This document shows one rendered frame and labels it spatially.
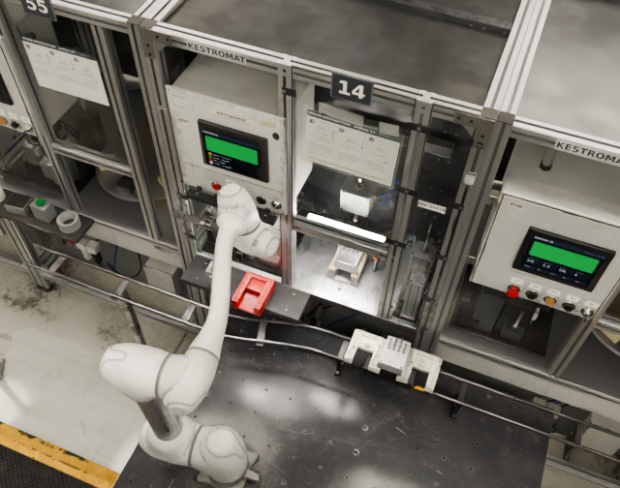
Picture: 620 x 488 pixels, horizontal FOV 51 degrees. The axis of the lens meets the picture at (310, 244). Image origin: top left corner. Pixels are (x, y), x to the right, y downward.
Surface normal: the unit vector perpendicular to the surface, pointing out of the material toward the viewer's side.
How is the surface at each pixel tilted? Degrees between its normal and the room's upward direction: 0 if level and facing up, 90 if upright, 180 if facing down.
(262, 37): 0
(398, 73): 0
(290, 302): 0
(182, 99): 90
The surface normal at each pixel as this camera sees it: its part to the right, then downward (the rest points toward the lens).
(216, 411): 0.02, -0.62
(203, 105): -0.37, 0.73
